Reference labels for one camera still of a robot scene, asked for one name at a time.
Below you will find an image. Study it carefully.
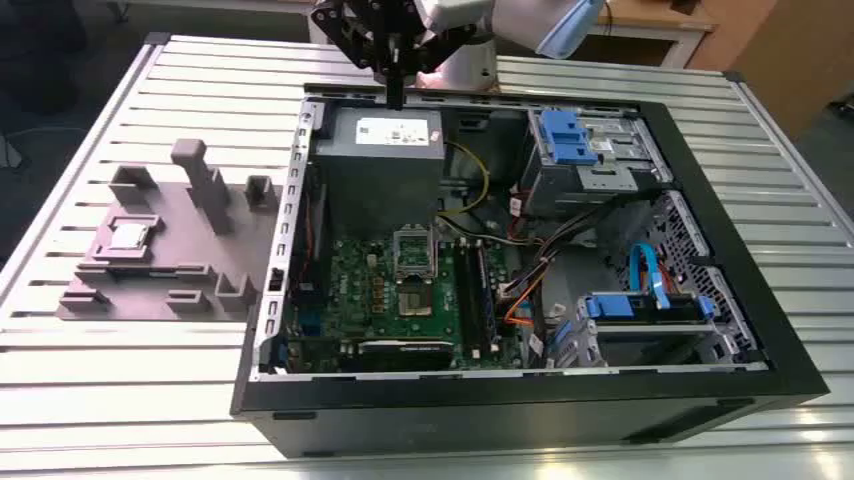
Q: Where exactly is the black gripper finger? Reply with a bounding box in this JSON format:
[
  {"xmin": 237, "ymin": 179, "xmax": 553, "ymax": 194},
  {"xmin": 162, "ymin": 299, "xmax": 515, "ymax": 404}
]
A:
[
  {"xmin": 393, "ymin": 19, "xmax": 479, "ymax": 110},
  {"xmin": 309, "ymin": 0, "xmax": 396, "ymax": 110}
]

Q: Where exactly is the silver CPU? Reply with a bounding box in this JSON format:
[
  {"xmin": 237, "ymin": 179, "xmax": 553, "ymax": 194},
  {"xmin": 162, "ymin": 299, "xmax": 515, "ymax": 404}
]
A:
[{"xmin": 110, "ymin": 223, "xmax": 149, "ymax": 250}]

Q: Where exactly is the CPU socket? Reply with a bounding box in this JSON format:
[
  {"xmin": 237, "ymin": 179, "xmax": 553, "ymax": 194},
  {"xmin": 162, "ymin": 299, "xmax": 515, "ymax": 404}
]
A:
[{"xmin": 396, "ymin": 282, "xmax": 434, "ymax": 317}]

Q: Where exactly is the blue drive carrier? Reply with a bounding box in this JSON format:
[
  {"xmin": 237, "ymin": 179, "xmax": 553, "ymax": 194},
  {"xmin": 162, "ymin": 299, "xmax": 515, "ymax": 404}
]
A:
[{"xmin": 540, "ymin": 109, "xmax": 599, "ymax": 165}]

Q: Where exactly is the grey power supply unit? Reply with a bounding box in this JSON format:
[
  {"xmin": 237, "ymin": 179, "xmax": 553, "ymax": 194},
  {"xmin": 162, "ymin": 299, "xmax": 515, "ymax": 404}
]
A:
[{"xmin": 312, "ymin": 107, "xmax": 445, "ymax": 231}]

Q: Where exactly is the metal drive cage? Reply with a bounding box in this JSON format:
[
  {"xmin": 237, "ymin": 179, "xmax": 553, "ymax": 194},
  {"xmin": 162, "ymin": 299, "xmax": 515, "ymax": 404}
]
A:
[{"xmin": 519, "ymin": 107, "xmax": 673, "ymax": 216}]

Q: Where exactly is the dark office chair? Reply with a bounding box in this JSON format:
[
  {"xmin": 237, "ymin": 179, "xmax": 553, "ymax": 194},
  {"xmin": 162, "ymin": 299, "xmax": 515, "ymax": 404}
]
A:
[{"xmin": 0, "ymin": 0, "xmax": 92, "ymax": 119}]

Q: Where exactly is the grey parts rack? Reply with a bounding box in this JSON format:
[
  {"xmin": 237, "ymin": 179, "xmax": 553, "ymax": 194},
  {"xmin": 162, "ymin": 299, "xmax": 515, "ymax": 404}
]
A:
[{"xmin": 57, "ymin": 139, "xmax": 285, "ymax": 322}]

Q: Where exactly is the wooden cabinet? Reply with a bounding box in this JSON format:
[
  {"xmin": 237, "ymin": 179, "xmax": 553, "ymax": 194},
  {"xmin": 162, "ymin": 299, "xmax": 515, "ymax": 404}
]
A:
[{"xmin": 689, "ymin": 0, "xmax": 854, "ymax": 136}]

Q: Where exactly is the black RAM slot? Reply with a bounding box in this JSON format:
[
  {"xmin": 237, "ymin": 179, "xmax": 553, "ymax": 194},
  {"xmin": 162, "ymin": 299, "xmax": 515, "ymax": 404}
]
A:
[
  {"xmin": 453, "ymin": 238, "xmax": 479, "ymax": 355},
  {"xmin": 469, "ymin": 238, "xmax": 493, "ymax": 351}
]

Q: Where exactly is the green motherboard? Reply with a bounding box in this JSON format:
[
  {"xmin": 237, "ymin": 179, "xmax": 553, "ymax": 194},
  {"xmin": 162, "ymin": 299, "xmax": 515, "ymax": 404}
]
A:
[{"xmin": 285, "ymin": 234, "xmax": 528, "ymax": 371}]

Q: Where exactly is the hard disk in blue carrier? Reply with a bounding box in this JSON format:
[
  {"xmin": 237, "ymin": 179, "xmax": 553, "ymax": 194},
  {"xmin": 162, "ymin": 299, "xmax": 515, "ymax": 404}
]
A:
[{"xmin": 584, "ymin": 293, "xmax": 716, "ymax": 325}]

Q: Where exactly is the black graphics card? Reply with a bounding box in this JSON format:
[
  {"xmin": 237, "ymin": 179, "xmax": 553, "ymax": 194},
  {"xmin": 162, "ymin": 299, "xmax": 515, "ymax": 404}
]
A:
[{"xmin": 338, "ymin": 338, "xmax": 454, "ymax": 371}]

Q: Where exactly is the metal disk bay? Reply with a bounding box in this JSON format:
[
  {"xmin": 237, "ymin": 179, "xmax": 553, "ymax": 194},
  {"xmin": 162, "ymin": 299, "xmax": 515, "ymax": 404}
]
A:
[{"xmin": 573, "ymin": 292, "xmax": 761, "ymax": 371}]

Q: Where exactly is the black PC case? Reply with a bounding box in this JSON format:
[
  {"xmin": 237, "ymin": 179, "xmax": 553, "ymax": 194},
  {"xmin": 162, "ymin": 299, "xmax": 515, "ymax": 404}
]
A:
[{"xmin": 229, "ymin": 82, "xmax": 831, "ymax": 459}]

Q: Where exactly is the yellow wire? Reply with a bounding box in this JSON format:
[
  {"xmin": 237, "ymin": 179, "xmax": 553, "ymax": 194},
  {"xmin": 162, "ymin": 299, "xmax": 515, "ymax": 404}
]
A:
[{"xmin": 438, "ymin": 141, "xmax": 489, "ymax": 217}]

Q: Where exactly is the wooden desk white frame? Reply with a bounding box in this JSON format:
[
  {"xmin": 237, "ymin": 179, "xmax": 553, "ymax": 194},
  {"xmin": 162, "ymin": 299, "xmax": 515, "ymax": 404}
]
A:
[{"xmin": 302, "ymin": 0, "xmax": 719, "ymax": 69}]

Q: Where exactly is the black cable bundle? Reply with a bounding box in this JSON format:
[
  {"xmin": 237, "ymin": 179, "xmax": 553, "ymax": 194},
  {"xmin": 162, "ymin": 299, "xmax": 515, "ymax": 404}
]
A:
[{"xmin": 503, "ymin": 192, "xmax": 641, "ymax": 301}]

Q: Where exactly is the orange wire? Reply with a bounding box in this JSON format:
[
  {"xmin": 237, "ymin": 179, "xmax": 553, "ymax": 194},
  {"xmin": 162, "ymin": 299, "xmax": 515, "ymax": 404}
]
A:
[{"xmin": 503, "ymin": 287, "xmax": 535, "ymax": 326}]

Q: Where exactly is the blue flat wire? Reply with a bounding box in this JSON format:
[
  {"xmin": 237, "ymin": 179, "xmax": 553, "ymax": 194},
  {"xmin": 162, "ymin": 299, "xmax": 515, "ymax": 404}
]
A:
[{"xmin": 629, "ymin": 242, "xmax": 672, "ymax": 309}]

